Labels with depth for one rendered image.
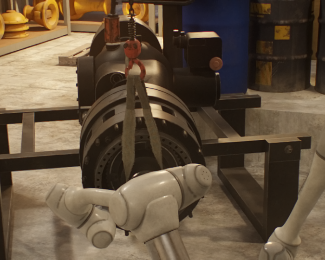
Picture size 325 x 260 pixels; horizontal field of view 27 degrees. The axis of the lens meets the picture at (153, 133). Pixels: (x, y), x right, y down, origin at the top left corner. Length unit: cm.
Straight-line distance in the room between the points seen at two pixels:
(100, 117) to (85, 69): 112
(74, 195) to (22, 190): 265
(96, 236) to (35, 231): 196
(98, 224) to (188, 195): 55
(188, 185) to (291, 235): 67
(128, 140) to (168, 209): 78
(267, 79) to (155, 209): 400
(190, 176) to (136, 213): 21
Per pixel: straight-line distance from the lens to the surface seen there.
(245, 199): 451
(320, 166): 223
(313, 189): 227
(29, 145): 397
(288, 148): 391
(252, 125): 535
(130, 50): 250
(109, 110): 295
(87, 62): 408
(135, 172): 267
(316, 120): 523
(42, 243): 419
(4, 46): 1004
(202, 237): 418
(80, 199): 234
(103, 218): 245
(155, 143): 264
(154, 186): 189
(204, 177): 197
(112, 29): 276
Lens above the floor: 186
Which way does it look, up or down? 18 degrees down
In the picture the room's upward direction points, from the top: 1 degrees counter-clockwise
